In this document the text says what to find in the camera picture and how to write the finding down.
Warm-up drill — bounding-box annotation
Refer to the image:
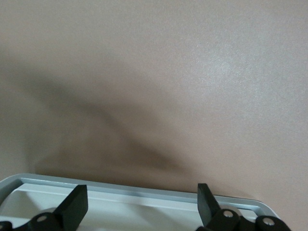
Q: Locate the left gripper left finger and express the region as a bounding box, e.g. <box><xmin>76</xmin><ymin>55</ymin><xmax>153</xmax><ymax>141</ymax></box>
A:
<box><xmin>0</xmin><ymin>184</ymin><xmax>89</xmax><ymax>231</ymax></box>

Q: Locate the white plastic drawer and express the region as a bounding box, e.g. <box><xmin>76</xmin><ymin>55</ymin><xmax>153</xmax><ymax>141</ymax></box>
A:
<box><xmin>0</xmin><ymin>173</ymin><xmax>279</xmax><ymax>231</ymax></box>

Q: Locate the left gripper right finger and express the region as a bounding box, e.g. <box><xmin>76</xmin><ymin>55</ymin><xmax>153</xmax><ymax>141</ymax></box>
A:
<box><xmin>195</xmin><ymin>183</ymin><xmax>291</xmax><ymax>231</ymax></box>

